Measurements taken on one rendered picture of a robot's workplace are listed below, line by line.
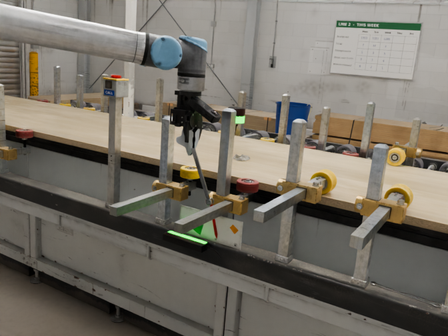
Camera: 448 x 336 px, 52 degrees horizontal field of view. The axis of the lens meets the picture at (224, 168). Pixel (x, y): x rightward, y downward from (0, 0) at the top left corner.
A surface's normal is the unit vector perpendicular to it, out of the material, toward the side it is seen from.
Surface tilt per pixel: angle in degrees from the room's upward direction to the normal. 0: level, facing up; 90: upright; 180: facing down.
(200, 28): 90
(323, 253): 90
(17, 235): 90
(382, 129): 90
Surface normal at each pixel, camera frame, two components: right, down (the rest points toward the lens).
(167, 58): 0.40, 0.25
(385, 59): -0.47, 0.17
